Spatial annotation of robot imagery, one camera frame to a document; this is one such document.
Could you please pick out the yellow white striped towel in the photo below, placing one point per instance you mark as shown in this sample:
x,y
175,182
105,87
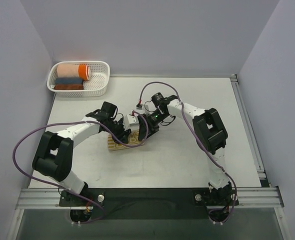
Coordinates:
x,y
133,140

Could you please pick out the aluminium front rail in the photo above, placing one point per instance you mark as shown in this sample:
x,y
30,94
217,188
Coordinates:
x,y
248,197

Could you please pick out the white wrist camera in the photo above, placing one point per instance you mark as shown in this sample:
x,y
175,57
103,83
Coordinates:
x,y
142,108
131,122

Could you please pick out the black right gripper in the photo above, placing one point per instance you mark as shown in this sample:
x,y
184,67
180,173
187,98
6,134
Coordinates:
x,y
144,125

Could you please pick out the white perforated plastic basket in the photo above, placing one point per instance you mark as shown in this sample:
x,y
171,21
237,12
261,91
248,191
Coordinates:
x,y
95,86

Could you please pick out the aluminium right side rail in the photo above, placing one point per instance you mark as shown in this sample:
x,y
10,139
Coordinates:
x,y
261,172

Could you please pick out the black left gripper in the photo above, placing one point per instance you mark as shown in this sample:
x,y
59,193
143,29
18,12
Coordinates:
x,y
121,132

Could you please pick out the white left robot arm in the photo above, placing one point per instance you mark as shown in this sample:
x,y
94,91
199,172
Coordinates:
x,y
54,154

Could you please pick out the blue grey rolled towel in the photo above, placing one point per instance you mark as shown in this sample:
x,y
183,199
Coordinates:
x,y
69,81

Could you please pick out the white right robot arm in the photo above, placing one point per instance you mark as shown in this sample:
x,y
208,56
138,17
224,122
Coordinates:
x,y
210,135

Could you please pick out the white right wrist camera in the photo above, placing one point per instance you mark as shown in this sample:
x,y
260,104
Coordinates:
x,y
142,108

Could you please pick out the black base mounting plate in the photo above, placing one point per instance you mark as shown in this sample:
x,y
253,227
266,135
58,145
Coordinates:
x,y
150,203

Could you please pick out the brown rolled towel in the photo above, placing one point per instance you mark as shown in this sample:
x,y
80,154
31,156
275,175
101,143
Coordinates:
x,y
69,87

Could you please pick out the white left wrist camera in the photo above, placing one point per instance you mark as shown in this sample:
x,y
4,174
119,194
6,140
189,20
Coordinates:
x,y
131,122

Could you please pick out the aluminium rail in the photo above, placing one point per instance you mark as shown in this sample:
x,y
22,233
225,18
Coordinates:
x,y
261,172
248,197

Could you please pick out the peach orange rolled towel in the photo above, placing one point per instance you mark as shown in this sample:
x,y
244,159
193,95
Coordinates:
x,y
68,70

